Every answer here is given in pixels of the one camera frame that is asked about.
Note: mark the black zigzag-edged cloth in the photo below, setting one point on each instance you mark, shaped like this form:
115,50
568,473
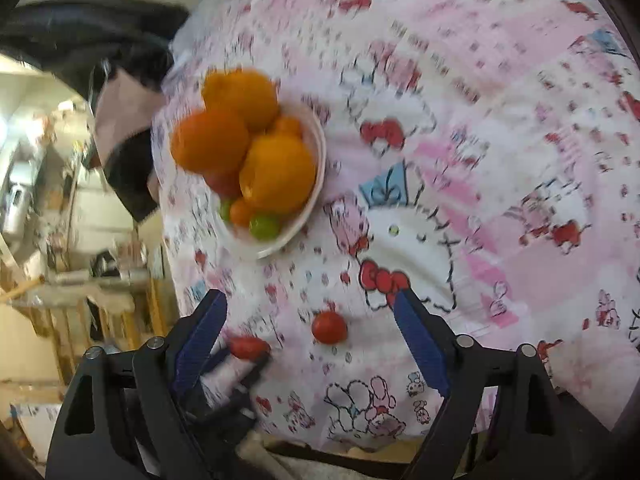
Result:
130,180

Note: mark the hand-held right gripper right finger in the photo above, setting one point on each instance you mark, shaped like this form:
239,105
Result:
425,345

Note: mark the red cherry tomato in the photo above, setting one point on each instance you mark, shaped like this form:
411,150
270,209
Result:
329,328
248,347

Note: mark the pink cartoon printed blanket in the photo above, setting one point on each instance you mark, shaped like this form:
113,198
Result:
475,160

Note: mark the large pale-navel orange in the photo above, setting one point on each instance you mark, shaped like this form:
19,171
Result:
280,175

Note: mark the wooden rack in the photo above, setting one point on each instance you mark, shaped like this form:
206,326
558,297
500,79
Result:
75,310

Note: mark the pink cloth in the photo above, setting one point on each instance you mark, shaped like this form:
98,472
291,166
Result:
122,105

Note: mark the round orange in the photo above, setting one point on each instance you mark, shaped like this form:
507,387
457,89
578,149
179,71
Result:
210,140

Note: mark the small green lime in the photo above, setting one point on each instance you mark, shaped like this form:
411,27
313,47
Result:
226,209
264,226

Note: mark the red apple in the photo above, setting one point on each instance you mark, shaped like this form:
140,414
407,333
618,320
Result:
222,183

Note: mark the knobbed orange dekopon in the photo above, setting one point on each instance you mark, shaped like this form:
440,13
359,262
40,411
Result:
242,97

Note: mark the small mandarin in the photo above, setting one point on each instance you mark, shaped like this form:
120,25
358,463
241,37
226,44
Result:
287,127
241,213

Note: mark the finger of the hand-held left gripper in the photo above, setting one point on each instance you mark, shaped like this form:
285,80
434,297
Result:
215,360
247,372

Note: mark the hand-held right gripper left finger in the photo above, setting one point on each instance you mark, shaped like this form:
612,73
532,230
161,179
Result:
197,342

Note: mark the black shiny cloth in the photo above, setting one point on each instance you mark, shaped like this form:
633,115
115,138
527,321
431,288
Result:
90,35

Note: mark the white pink-dotted plate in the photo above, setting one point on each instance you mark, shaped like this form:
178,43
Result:
306,210

